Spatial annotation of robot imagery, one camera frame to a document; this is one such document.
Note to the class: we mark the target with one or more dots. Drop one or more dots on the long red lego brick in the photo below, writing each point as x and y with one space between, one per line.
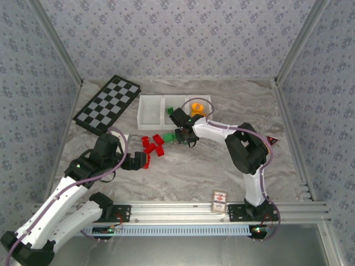
149 149
147 161

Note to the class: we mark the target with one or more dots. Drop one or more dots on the light green lego brick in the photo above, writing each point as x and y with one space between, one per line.
168 138

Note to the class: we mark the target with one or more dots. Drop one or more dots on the dark green two-by-four lego brick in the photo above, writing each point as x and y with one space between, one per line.
169 110

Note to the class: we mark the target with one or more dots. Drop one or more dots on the yellow round lego printed 120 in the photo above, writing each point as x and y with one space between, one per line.
197 107

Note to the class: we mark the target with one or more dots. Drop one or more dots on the yellow lego brick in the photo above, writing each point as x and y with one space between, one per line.
204 113

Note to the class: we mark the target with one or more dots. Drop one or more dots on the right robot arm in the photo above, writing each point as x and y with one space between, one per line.
255 188

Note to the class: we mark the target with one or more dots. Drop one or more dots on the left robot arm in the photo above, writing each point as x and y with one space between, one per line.
50 211

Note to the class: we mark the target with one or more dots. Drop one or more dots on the red two-by-three lego brick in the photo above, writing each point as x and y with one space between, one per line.
144 141

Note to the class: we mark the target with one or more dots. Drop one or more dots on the square red lego brick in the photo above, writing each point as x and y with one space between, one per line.
160 151

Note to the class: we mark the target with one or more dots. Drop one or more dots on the white plastic bin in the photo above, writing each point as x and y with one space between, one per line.
175 101
149 112
206 97

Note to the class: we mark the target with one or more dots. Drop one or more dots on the wide red studded lego brick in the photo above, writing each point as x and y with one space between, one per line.
158 139

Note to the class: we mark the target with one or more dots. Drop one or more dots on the small white block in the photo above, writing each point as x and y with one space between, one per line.
126 137

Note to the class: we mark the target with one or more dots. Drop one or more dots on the black and grey chessboard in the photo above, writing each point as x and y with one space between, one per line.
108 105

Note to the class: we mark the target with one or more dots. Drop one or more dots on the playing card box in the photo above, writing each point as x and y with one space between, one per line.
219 201

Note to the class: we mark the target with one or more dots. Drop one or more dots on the red triangular sign piece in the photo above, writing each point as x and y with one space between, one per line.
272 141

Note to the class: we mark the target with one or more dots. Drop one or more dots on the aluminium rail along table edge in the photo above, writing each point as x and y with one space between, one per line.
172 209

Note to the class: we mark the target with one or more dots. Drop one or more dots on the aluminium side rail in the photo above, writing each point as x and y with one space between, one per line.
295 138

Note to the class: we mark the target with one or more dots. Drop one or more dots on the aluminium frame corner post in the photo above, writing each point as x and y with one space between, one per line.
56 43
302 41

